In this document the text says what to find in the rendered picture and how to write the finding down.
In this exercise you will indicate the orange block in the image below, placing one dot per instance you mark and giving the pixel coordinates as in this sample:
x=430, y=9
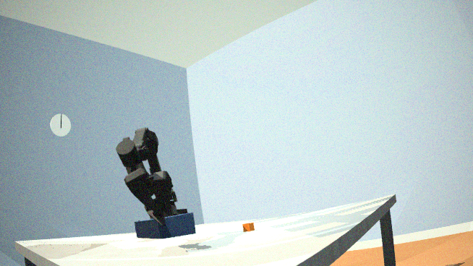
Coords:
x=248, y=227

